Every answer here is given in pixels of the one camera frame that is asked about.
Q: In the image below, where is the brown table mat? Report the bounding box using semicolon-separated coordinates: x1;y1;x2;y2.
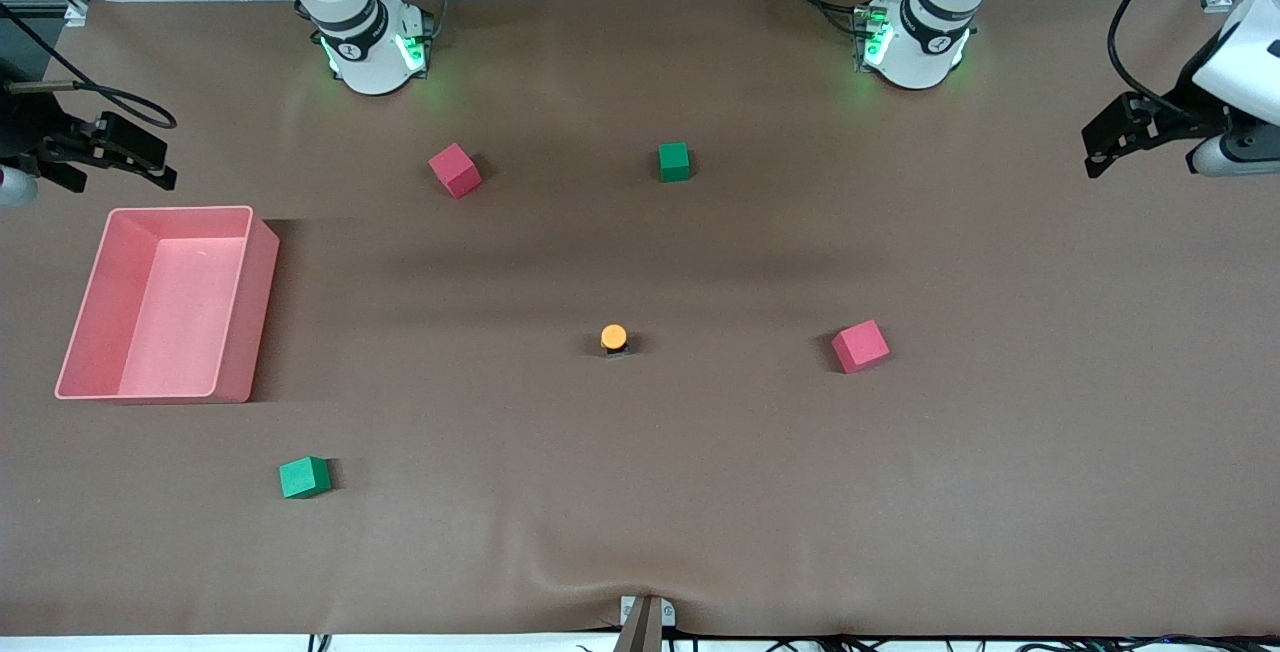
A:
0;0;1280;638

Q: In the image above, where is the pink foam cube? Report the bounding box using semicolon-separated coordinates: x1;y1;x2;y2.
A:
428;142;483;200
831;319;891;375

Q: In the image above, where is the aluminium camera post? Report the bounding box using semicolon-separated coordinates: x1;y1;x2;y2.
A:
612;594;677;652

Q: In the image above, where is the pink plastic bin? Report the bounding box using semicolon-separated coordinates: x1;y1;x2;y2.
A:
55;205;281;404

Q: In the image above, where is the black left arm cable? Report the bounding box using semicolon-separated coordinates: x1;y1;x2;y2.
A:
1106;0;1237;119

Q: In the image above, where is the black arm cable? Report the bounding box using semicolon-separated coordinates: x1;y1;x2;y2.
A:
1106;0;1237;119
0;2;178;130

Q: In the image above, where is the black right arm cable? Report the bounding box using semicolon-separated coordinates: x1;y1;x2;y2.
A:
0;2;178;130

